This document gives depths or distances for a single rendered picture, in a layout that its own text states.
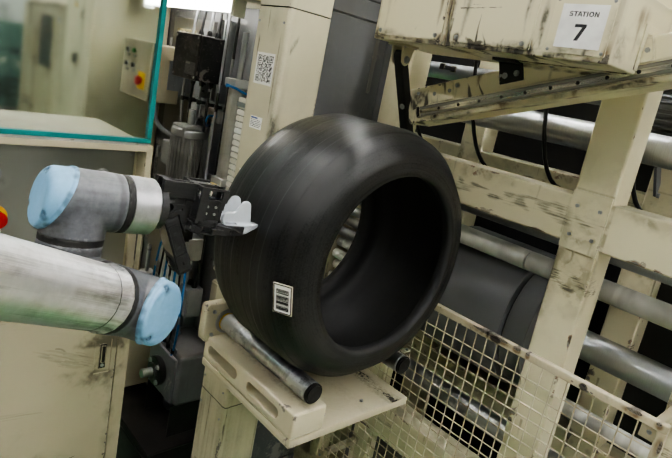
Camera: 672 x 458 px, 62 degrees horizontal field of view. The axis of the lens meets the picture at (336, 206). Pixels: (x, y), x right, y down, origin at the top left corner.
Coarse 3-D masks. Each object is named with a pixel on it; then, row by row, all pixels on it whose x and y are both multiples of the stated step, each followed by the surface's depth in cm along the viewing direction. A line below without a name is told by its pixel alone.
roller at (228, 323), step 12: (228, 324) 133; (240, 324) 132; (240, 336) 129; (252, 336) 127; (252, 348) 125; (264, 348) 123; (264, 360) 122; (276, 360) 120; (276, 372) 118; (288, 372) 116; (300, 372) 116; (288, 384) 115; (300, 384) 113; (312, 384) 112; (300, 396) 113; (312, 396) 112
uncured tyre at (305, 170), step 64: (320, 128) 113; (384, 128) 111; (256, 192) 107; (320, 192) 100; (384, 192) 147; (448, 192) 122; (256, 256) 103; (320, 256) 101; (384, 256) 150; (448, 256) 129; (256, 320) 108; (320, 320) 106; (384, 320) 139
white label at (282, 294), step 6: (276, 282) 100; (276, 288) 100; (282, 288) 100; (288, 288) 99; (276, 294) 101; (282, 294) 100; (288, 294) 100; (276, 300) 101; (282, 300) 101; (288, 300) 100; (276, 306) 102; (282, 306) 101; (288, 306) 100; (282, 312) 101; (288, 312) 101
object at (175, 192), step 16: (160, 176) 89; (176, 192) 89; (192, 192) 91; (208, 192) 91; (224, 192) 93; (176, 208) 90; (192, 208) 92; (208, 208) 93; (160, 224) 88; (192, 224) 92; (208, 224) 93
